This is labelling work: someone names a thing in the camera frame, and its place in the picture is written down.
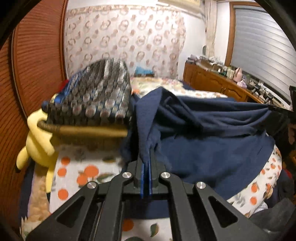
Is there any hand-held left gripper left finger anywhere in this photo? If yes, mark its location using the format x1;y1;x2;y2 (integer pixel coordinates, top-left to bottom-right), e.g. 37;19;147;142
25;160;146;241

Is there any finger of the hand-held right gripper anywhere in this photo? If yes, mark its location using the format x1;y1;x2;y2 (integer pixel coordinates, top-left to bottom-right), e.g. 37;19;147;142
266;104;292;137

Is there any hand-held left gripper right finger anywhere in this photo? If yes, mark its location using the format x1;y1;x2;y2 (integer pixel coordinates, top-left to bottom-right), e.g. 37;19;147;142
146;148;273;241

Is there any navy printed t-shirt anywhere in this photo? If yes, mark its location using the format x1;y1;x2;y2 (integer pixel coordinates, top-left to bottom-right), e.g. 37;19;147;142
120;86;281;219

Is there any black device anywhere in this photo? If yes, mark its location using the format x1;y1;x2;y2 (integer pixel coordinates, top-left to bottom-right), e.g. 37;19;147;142
252;85;275;103

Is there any orange fruit print sheet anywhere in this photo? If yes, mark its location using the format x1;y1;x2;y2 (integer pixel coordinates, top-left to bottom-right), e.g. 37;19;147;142
50;90;282;241

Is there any grey window blind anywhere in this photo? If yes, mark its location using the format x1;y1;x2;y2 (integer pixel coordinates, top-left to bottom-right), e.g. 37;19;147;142
230;7;296;102

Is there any group of small bottles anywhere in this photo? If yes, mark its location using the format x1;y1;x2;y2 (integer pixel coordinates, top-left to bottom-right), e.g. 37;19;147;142
217;66;235;78

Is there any gold cushion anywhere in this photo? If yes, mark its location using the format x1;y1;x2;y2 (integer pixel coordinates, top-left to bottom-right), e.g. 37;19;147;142
38;120;129;139

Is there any wooden cabinet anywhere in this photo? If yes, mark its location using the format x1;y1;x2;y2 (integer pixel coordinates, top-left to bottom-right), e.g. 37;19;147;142
183;62;289;109

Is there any dark cloth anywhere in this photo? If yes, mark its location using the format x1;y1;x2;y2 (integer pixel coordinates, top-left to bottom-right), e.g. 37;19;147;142
248;169;296;241

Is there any floral blanket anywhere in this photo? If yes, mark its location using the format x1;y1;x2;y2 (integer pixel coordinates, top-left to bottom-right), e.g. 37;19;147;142
129;76;185;93

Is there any navy medallion patterned pillow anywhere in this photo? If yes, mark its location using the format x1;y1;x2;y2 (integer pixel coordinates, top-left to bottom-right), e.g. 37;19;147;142
43;58;133;127

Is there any cream lace curtain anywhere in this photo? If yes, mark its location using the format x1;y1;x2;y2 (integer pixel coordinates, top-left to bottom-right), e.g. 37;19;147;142
203;0;216;57

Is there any beige fluffy cloth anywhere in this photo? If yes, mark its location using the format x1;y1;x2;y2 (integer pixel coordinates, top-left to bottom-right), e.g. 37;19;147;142
28;176;52;223

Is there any yellow plush toy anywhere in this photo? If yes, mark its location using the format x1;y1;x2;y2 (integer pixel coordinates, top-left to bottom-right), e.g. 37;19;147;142
16;93;58;194

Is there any box with blue cloth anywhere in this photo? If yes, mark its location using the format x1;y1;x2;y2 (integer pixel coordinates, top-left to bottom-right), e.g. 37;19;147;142
134;67;155;78

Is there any white air conditioner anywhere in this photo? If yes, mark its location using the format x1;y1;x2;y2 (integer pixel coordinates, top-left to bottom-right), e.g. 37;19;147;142
157;0;206;19

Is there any circle patterned curtain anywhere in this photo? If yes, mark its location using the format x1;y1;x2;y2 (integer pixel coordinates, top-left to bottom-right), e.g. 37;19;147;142
63;6;186;80

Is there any wooden window frame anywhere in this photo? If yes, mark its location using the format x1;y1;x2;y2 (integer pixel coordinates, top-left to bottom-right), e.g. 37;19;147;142
223;2;237;67

